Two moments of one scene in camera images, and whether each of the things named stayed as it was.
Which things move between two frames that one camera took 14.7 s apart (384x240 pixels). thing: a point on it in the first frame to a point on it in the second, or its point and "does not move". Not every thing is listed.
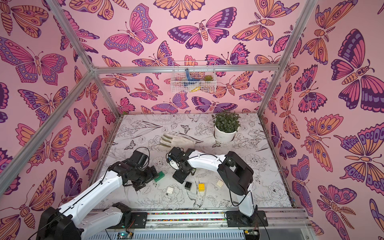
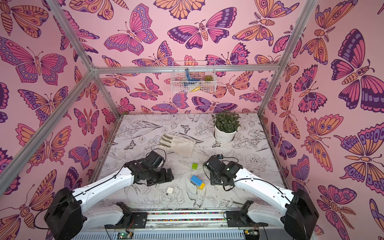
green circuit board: [123, 235] does not move
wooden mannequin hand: [179, 140] does not move
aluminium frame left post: [72, 38] does not move
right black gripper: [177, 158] to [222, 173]
